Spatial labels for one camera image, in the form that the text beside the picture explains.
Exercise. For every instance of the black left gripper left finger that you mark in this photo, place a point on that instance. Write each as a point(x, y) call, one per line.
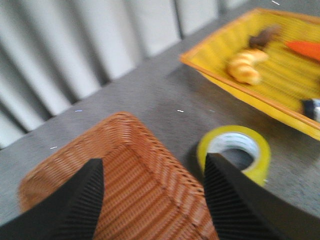
point(70, 213)

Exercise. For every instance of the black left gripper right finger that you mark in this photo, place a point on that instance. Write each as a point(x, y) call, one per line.
point(242, 210)

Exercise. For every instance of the yellow tape roll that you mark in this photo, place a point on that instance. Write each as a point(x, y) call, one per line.
point(236, 137)

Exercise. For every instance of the brown wicker basket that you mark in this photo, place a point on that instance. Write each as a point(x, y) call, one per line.
point(148, 194)

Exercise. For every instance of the black and white bottle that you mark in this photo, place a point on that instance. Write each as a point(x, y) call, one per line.
point(311, 108)

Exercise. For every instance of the yellow woven basket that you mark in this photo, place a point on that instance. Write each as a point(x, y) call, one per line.
point(287, 77)

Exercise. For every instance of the toy croissant bread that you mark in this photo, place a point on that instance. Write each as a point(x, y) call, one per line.
point(242, 66)

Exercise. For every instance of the grey pleated curtain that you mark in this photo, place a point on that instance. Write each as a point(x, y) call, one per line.
point(54, 53)

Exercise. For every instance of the brown toy bison figure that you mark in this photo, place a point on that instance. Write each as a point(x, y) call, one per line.
point(266, 35)

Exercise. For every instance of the orange toy carrot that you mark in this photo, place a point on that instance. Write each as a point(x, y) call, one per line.
point(306, 48)

